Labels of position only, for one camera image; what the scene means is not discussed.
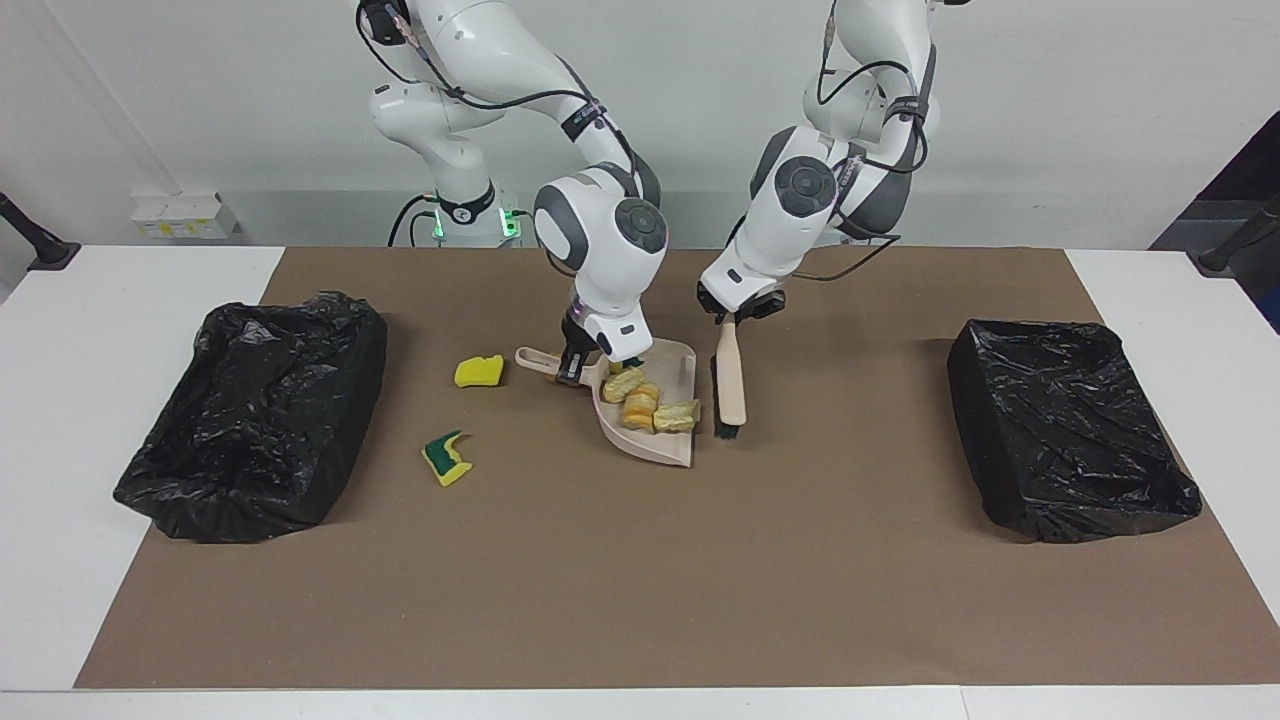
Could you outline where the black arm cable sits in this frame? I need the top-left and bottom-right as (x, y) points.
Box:
(355, 0), (651, 201)
(785, 0), (933, 283)

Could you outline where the beige hand brush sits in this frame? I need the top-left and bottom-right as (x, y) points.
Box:
(710, 318), (748, 441)

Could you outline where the green and yellow scouring sponge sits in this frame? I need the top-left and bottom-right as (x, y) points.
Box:
(421, 430), (474, 488)

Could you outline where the brown paper table mat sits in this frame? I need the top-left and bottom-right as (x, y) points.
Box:
(75, 247), (1280, 689)

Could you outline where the black bag-lined bin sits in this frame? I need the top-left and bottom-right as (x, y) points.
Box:
(113, 291), (389, 544)
(947, 319), (1203, 544)

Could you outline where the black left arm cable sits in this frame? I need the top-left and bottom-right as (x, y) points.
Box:
(785, 0), (933, 283)

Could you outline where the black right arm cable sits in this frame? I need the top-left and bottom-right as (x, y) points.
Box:
(355, 0), (651, 201)

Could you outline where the beige plastic dustpan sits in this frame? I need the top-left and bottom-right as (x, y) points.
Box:
(515, 338), (698, 469)

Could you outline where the black right base cable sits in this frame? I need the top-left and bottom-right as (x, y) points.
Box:
(388, 193), (441, 248)

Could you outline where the white wall socket box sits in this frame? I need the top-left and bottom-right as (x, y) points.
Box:
(132, 192), (241, 240)

